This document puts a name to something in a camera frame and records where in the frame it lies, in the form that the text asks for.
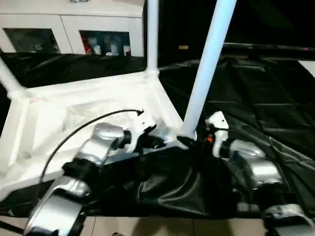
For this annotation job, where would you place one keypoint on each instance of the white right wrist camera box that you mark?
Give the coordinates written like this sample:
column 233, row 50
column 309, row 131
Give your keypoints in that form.
column 216, row 128

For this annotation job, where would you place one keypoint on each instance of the red bottle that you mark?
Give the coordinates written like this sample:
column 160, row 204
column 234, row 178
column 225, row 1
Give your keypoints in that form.
column 88, row 46

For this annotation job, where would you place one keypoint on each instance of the white plastic table top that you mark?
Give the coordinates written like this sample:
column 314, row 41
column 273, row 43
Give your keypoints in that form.
column 64, row 108

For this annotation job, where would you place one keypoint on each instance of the gold label plate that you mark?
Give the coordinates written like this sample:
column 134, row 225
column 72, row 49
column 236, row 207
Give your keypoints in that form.
column 183, row 47

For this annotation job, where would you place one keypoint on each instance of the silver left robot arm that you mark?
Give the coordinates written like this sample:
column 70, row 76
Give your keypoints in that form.
column 83, row 167

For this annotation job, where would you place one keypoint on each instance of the white cabinet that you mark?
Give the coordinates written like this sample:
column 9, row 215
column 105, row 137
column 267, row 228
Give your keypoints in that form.
column 64, row 24

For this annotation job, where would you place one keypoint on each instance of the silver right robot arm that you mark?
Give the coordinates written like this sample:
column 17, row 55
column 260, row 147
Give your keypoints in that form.
column 256, row 172

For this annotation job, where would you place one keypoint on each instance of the silver metal rail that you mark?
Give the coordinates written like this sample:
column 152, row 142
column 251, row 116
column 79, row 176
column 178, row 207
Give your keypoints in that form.
column 270, row 47

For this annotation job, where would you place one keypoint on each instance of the white plastic table leg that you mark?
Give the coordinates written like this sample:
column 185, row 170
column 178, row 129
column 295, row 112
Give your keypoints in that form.
column 206, row 64
column 152, row 34
column 10, row 81

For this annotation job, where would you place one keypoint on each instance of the black mat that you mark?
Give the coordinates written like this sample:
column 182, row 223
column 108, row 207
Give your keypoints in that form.
column 256, row 98

